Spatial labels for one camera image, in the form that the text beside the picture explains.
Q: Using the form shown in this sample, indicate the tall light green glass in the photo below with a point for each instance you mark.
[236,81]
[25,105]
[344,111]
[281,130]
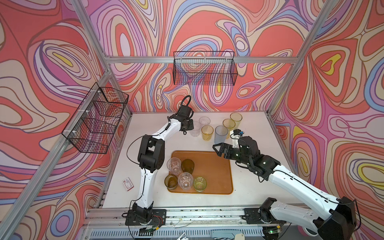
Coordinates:
[237,118]

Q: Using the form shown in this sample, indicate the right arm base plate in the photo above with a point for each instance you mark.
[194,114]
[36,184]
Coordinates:
[252,216]

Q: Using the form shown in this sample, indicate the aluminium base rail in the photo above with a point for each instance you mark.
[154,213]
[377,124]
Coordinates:
[224,216]

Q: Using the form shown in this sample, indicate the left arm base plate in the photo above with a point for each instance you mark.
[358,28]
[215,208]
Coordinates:
[156,218]

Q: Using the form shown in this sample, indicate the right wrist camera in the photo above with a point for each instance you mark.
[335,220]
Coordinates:
[237,133]

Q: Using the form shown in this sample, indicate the clear glass back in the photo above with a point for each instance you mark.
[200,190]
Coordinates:
[185,180]

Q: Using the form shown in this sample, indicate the short amber textured glass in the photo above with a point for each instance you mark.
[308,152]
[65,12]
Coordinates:
[171,182]

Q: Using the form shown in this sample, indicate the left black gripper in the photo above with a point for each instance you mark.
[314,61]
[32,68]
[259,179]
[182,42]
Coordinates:
[191,126]

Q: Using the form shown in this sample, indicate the black wire basket back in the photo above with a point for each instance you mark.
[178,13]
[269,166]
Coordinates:
[207,68]

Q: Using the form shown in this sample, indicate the tall yellow glass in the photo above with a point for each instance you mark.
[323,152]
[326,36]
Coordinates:
[230,125]

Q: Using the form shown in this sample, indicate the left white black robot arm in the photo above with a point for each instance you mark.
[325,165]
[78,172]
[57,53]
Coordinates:
[151,157]

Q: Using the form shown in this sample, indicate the black wire basket left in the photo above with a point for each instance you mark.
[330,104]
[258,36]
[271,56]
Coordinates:
[100,114]

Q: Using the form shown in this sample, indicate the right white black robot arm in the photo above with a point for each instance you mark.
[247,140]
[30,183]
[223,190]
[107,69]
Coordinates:
[329,217]

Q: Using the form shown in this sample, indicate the black wire basket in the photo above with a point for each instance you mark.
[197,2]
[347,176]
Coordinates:
[207,68]
[100,114]

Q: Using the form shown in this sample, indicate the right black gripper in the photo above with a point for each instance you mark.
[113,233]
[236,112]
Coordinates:
[227,147]

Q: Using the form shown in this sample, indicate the tall olive textured glass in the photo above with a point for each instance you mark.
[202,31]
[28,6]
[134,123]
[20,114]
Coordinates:
[188,166]

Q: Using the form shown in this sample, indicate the clear faceted glass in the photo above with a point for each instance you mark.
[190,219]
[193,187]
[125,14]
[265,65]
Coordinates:
[174,166]

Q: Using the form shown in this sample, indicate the pale green glass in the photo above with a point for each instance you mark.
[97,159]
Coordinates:
[200,184]

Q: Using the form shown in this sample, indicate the small red white card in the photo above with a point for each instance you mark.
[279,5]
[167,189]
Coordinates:
[128,184]

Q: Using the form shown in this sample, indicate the tall clear glass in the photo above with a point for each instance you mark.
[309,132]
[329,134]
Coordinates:
[195,132]

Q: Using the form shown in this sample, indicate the blue textured glass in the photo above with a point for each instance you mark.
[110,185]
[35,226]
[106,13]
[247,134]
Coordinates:
[221,133]

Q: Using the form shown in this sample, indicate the brown plastic tray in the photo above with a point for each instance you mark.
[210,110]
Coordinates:
[216,170]

